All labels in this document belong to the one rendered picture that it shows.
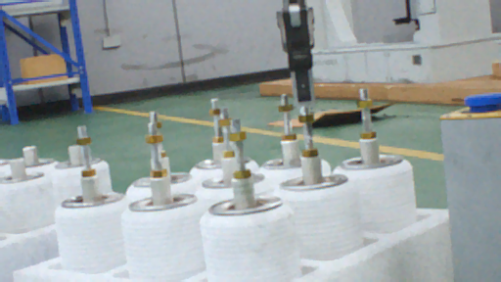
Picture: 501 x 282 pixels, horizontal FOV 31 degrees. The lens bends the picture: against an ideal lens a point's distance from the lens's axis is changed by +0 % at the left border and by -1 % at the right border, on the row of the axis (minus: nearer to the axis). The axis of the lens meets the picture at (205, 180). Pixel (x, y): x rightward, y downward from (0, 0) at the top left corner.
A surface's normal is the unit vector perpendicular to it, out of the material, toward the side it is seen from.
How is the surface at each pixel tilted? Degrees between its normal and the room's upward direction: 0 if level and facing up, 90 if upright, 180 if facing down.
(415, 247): 90
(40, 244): 90
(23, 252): 90
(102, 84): 90
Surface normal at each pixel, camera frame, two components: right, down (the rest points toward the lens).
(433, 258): 0.73, 0.01
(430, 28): -0.94, 0.17
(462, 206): -0.66, 0.20
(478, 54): 0.32, 0.11
